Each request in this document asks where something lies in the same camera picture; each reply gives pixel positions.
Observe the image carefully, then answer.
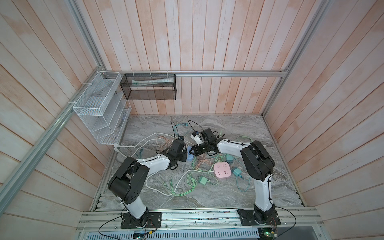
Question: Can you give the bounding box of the teal charger plug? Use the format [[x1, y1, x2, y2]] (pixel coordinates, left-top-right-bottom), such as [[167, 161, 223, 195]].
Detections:
[[232, 168, 243, 178], [226, 155, 234, 164]]

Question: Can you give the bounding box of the pink power strip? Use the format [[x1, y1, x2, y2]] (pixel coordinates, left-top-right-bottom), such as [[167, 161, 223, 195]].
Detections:
[[214, 162, 232, 179]]

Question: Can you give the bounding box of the green charger plug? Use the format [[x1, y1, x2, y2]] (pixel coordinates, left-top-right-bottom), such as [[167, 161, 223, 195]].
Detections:
[[198, 176, 210, 186]]

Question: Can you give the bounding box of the blue power strip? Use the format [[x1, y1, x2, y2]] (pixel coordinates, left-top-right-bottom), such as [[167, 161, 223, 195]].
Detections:
[[187, 152, 195, 162]]

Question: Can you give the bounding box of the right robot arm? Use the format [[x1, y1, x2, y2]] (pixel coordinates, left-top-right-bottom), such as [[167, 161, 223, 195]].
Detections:
[[190, 129, 275, 223]]

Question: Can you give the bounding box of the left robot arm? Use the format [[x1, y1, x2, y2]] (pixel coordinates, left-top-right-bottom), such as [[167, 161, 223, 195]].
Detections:
[[108, 137, 188, 220]]

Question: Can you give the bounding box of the black mesh basket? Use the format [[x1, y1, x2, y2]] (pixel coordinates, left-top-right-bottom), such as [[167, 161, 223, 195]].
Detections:
[[120, 73, 177, 101]]

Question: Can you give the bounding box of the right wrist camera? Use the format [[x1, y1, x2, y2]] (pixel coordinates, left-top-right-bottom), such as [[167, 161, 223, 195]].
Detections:
[[191, 131, 205, 146]]

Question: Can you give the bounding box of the white power cord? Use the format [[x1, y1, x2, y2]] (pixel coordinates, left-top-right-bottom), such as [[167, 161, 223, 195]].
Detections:
[[113, 131, 215, 197]]

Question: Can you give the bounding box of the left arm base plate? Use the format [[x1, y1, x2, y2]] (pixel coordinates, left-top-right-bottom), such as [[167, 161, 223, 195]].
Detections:
[[121, 212, 162, 229]]

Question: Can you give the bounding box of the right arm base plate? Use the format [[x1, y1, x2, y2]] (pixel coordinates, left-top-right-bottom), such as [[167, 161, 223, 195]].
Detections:
[[237, 209, 281, 226]]

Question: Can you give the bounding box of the white wire mesh shelf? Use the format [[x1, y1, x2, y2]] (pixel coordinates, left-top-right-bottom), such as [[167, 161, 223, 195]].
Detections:
[[73, 72, 132, 145]]

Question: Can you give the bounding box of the aluminium frame rail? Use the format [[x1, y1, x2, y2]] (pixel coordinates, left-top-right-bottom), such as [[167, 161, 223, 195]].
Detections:
[[114, 70, 288, 77]]

